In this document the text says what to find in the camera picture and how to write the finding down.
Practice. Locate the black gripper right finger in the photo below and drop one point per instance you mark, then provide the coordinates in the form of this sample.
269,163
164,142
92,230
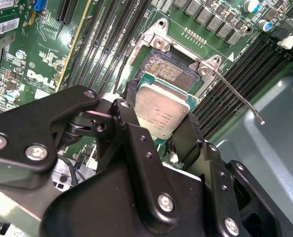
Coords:
218,177

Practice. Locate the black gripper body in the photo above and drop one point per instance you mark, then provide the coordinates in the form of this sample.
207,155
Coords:
106,209

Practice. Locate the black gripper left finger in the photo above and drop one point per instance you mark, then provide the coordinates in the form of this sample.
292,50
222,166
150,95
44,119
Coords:
37,123

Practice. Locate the silver CPU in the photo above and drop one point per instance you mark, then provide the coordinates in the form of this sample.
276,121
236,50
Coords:
161,108

